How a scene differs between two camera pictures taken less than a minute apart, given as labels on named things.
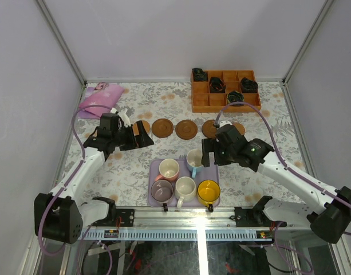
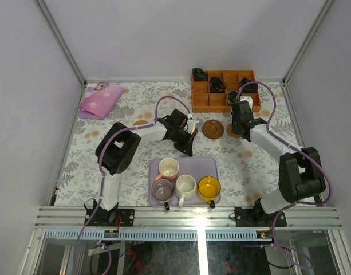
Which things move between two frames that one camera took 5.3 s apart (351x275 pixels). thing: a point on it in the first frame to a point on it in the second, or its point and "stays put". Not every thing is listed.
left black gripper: (129, 138) to (185, 140)
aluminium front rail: (186, 220) stays put
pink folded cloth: (98, 100) stays put
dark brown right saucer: (208, 129) stays put
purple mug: (162, 192) stays put
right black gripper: (211, 145) to (233, 129)
